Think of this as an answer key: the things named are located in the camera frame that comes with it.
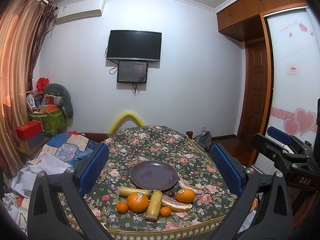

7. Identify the large orange with sticker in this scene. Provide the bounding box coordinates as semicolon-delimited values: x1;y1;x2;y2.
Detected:
176;189;195;204

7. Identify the large orange without sticker view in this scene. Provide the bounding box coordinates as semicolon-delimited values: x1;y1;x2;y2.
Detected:
127;192;149;212

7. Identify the yellow sugarcane piece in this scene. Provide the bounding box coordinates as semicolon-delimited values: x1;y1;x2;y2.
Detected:
119;186;152;199
145;190;163;222

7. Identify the brown wooden door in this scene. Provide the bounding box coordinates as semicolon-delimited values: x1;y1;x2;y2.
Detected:
238;39;267;145

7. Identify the small tangerine left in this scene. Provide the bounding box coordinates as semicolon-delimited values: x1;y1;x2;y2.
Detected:
116;202;129;213

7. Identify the small tangerine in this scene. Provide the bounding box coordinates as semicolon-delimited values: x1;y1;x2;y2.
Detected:
116;202;129;213
159;206;171;217

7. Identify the grey bag on floor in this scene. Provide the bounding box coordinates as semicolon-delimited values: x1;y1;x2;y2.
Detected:
193;131;212;152

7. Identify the blue patchwork quilt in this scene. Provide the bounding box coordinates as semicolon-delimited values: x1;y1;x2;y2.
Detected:
42;133;98;165

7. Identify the yellow sugarcane piece lying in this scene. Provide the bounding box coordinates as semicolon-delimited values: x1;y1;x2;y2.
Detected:
119;186;152;199

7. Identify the red gift box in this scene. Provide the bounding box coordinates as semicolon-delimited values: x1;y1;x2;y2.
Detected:
16;120;43;141

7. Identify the floral green bedspread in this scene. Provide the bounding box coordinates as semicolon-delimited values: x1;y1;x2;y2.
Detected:
58;125;253;240

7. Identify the green storage box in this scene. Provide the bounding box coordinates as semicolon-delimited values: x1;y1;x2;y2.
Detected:
28;108;67;137

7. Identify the white sliding door with hearts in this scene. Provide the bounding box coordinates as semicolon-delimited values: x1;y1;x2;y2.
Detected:
252;7;320;168

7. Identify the dark red jujube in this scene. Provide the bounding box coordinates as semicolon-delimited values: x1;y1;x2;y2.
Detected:
168;191;175;197

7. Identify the small tangerine right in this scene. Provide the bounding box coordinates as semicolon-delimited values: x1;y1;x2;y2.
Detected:
159;206;171;217

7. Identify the dark purple plate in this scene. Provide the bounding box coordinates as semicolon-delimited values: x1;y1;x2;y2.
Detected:
130;161;178;191

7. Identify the brown wooden wardrobe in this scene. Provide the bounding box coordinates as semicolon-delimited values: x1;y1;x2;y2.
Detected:
216;0;307;43

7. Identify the grey plush pillow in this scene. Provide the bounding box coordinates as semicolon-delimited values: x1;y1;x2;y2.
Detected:
43;83;74;119

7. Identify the red plastic bag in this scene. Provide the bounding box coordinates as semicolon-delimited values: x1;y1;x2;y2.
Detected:
36;77;49;92

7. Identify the pink orange curtain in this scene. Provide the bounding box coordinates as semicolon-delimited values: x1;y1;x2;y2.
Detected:
1;0;56;178

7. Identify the white air conditioner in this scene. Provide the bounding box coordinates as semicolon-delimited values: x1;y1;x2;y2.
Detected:
56;0;105;24

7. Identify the small black wall monitor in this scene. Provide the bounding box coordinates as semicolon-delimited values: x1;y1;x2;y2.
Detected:
117;61;148;83

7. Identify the black wall television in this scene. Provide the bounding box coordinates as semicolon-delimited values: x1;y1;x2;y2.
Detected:
106;30;162;62

